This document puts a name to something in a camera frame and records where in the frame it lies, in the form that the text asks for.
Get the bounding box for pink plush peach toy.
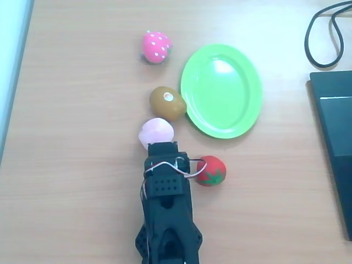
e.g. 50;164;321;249
138;117;175;151

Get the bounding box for green plastic plate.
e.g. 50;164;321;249
180;43;263;139

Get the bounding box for brown kiwi with sticker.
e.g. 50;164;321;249
149;86;187;122

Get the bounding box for red tomato toy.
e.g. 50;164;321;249
196;155;227;187

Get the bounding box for pink strawberry toy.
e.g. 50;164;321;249
137;30;174;65

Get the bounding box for black laptop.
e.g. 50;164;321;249
306;70;352;243

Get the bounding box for white red gripper servo cable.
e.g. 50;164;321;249
141;156;208;199

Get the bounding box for black looped cable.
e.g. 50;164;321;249
304;0;352;68

